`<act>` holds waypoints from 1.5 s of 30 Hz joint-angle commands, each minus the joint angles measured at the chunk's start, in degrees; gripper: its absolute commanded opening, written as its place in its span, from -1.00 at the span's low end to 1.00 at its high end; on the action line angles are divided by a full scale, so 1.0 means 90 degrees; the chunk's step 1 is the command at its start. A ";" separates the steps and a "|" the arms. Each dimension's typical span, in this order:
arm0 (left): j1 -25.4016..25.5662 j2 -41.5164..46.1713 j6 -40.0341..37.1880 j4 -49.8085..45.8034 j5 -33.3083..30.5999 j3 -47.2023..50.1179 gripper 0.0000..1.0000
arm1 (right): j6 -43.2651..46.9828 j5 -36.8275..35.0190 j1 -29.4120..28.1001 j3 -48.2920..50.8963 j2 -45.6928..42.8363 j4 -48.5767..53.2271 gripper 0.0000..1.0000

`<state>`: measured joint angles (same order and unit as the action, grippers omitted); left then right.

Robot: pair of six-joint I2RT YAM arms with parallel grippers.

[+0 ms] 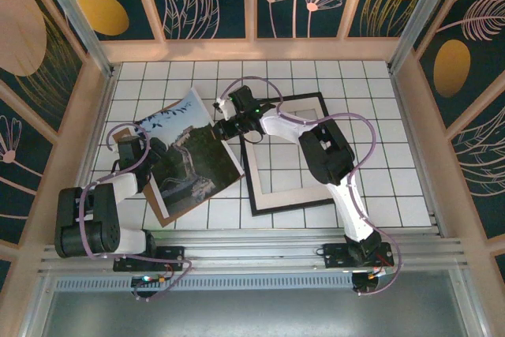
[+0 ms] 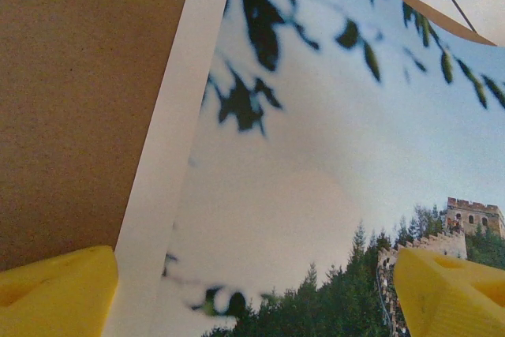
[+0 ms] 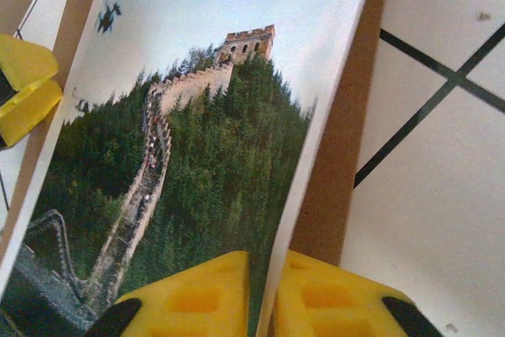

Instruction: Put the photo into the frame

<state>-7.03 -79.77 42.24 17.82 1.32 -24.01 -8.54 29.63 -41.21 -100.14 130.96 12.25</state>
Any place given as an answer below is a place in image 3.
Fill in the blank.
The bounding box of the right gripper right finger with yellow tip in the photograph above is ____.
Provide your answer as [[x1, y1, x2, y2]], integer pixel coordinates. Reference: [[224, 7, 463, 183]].
[[271, 249, 447, 337]]

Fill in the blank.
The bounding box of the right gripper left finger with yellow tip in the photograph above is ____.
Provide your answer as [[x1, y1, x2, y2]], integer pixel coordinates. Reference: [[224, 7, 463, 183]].
[[84, 249, 253, 337]]

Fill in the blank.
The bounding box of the Great Wall photo print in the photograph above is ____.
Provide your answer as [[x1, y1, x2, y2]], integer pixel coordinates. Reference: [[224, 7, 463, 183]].
[[0, 0, 380, 337]]

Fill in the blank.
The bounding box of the brown frame backing board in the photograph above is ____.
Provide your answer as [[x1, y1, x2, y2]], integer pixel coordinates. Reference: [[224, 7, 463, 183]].
[[0, 0, 392, 337]]

